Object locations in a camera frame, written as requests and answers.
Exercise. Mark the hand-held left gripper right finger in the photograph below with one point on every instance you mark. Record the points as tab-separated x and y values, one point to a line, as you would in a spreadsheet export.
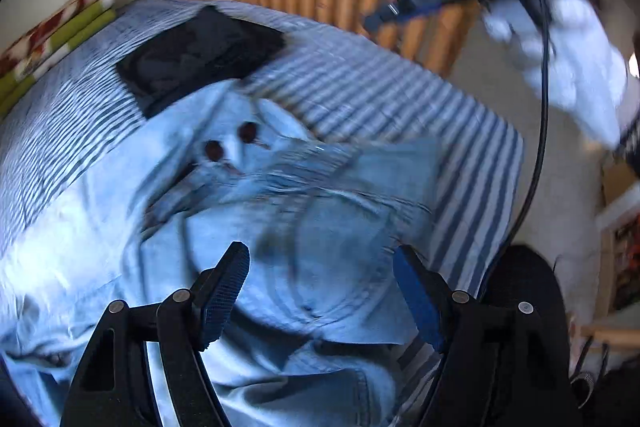
417	302

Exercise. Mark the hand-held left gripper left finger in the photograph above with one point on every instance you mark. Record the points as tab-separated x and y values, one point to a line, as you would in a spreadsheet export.
225	294

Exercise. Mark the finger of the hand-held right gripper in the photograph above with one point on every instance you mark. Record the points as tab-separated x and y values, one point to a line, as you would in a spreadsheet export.
395	12

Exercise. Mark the light blue jeans pants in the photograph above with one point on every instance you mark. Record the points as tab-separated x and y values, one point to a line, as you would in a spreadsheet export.
300	232

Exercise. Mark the folded black pants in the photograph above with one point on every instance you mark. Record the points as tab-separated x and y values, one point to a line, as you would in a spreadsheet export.
200	52

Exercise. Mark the person's right hand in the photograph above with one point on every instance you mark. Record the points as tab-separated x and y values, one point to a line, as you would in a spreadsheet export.
580	67

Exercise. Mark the blue white striped bedspread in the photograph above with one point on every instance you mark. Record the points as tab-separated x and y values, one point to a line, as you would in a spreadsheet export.
375	82

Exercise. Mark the wooden shelf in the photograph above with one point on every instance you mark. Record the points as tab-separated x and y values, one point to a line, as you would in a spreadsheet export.
617	227

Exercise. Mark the folded green floral blanket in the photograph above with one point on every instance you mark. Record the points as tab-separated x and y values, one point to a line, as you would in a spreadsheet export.
65	32

